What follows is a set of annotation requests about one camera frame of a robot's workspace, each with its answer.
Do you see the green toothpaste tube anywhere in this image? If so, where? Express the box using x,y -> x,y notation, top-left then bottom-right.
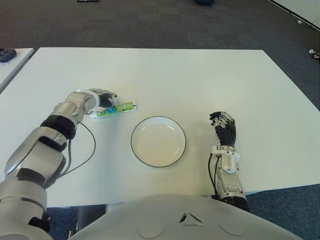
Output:
89,100 -> 138,120

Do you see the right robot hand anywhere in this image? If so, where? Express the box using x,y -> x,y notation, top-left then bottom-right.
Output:
209,111 -> 237,147

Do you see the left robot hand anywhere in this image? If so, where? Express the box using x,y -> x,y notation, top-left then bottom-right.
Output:
87,87 -> 119,110

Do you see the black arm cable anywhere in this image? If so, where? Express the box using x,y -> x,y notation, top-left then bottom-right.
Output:
56,122 -> 97,176
207,153 -> 220,199

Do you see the white desk with black edge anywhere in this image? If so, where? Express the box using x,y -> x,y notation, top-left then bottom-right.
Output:
268,0 -> 320,26

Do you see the grey robot torso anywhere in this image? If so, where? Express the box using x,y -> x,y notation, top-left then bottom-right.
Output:
69,193 -> 301,240

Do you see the white plate with black rim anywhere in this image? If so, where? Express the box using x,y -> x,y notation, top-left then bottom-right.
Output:
130,115 -> 187,168

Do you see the neighbouring white table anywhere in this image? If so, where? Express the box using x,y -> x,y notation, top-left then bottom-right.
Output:
0,47 -> 35,92

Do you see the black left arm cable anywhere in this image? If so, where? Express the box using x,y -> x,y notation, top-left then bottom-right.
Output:
56,122 -> 97,176

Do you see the black game controller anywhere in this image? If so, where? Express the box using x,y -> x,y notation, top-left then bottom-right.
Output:
0,48 -> 17,63

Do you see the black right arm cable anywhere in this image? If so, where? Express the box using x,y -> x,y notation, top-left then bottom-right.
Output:
207,153 -> 220,199

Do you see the grey table leg panel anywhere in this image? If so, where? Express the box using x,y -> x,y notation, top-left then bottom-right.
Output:
77,204 -> 109,230

